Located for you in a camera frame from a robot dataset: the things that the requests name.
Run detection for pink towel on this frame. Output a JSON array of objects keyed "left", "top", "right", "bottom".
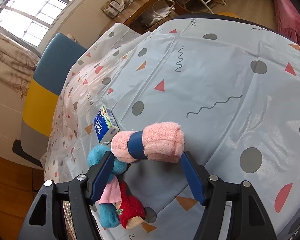
[{"left": 111, "top": 122, "right": 185, "bottom": 163}]

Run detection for blue plush doll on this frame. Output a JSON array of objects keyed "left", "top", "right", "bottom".
[{"left": 98, "top": 158, "right": 146, "bottom": 230}]

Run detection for blue pocket tissue pack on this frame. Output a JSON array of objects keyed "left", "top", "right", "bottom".
[{"left": 93, "top": 105, "right": 120, "bottom": 143}]

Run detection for ornate gold tissue box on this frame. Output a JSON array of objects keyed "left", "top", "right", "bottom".
[{"left": 62, "top": 200, "right": 76, "bottom": 240}]

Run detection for patterned white bed cover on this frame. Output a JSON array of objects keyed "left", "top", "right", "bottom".
[{"left": 44, "top": 18, "right": 300, "bottom": 239}]

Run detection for grey yellow blue headboard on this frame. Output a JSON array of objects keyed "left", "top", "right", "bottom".
[{"left": 12, "top": 33, "right": 86, "bottom": 167}]

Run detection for beige patterned curtain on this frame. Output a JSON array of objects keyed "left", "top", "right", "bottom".
[{"left": 0, "top": 27, "right": 40, "bottom": 100}]

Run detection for white handbag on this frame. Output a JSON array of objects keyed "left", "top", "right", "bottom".
[{"left": 141, "top": 0, "right": 175, "bottom": 27}]

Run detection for packets on desk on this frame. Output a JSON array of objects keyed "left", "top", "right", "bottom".
[{"left": 101, "top": 0, "right": 135, "bottom": 18}]

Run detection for window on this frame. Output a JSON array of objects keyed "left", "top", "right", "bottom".
[{"left": 0, "top": 0, "right": 73, "bottom": 47}]

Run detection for wooden desk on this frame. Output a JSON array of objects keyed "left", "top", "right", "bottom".
[{"left": 100, "top": 0, "right": 190, "bottom": 36}]

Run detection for pink ruffled blanket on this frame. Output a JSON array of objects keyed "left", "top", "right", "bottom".
[{"left": 274, "top": 0, "right": 300, "bottom": 46}]

